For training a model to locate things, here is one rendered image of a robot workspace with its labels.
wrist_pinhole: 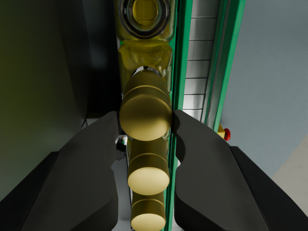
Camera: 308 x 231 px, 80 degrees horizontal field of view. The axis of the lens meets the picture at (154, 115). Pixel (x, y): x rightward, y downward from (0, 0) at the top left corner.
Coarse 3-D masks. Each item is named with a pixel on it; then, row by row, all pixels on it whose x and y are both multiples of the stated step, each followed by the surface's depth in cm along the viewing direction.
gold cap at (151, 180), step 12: (132, 144) 17; (144, 144) 16; (156, 144) 16; (132, 156) 16; (144, 156) 15; (156, 156) 15; (132, 168) 14; (144, 168) 14; (156, 168) 14; (168, 168) 15; (132, 180) 14; (144, 180) 14; (156, 180) 14; (168, 180) 15; (144, 192) 15; (156, 192) 15
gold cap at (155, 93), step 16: (128, 80) 15; (144, 80) 13; (160, 80) 14; (128, 96) 11; (144, 96) 11; (160, 96) 11; (128, 112) 11; (144, 112) 11; (160, 112) 11; (128, 128) 12; (144, 128) 12; (160, 128) 12
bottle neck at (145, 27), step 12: (120, 0) 10; (132, 0) 12; (156, 0) 11; (168, 0) 10; (120, 12) 10; (132, 12) 14; (168, 12) 11; (132, 24) 11; (144, 24) 15; (156, 24) 11; (144, 36) 11
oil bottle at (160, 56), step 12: (120, 48) 18; (132, 48) 18; (144, 48) 18; (156, 48) 18; (168, 48) 18; (120, 60) 18; (132, 60) 17; (144, 60) 17; (156, 60) 17; (168, 60) 17; (120, 72) 18; (132, 72) 17; (168, 72) 18; (168, 84) 18
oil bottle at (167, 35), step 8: (136, 0) 17; (144, 0) 17; (152, 0) 17; (176, 0) 16; (136, 8) 17; (144, 8) 17; (152, 8) 17; (136, 16) 17; (144, 16) 17; (152, 16) 17; (120, 24) 16; (168, 24) 16; (120, 32) 16; (168, 32) 16; (120, 40) 18; (128, 40) 17; (136, 40) 16; (144, 40) 16; (152, 40) 16; (160, 40) 17; (168, 40) 17
